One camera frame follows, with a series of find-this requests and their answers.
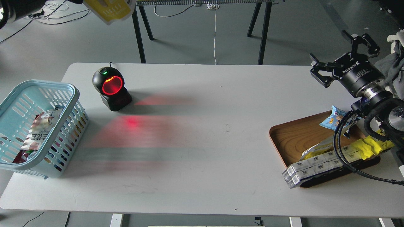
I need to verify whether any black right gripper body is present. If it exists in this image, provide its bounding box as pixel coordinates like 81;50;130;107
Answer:
333;53;385;98

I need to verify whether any black power adapter on floor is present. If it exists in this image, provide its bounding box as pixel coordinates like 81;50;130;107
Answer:
28;9;45;18

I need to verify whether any light blue plastic basket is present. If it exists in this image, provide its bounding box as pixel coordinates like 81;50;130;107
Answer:
0;79;89;179

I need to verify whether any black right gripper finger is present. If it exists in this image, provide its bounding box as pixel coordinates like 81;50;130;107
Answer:
342;30;380;60
309;53;340;88

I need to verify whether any black metal background table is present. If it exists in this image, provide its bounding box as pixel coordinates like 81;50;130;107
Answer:
129;0;280;65

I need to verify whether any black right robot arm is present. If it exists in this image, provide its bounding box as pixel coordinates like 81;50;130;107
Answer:
309;30;403;185

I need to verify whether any red white snack bag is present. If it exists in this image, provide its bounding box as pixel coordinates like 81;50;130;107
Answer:
13;108;63;164

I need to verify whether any brown wooden tray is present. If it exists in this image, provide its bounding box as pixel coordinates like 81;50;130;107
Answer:
269;110;380;189

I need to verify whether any yellow cartoon snack bag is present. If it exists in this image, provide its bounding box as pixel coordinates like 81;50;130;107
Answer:
349;136;395;160

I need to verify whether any yellow white snack pouch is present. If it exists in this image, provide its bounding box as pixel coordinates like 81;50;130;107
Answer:
300;135;334;160

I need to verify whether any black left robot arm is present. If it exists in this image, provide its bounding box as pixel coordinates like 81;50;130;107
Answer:
0;0;57;28

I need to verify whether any blue snack packet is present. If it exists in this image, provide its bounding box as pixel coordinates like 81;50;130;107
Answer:
319;105;361;138

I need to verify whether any black barcode scanner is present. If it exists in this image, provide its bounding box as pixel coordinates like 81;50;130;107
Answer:
92;62;133;112

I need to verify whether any yellow nut snack pouch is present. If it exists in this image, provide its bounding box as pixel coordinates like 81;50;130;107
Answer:
83;0;137;25

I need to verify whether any white hanging cable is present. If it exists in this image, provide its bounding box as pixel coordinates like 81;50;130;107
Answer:
207;3;220;65

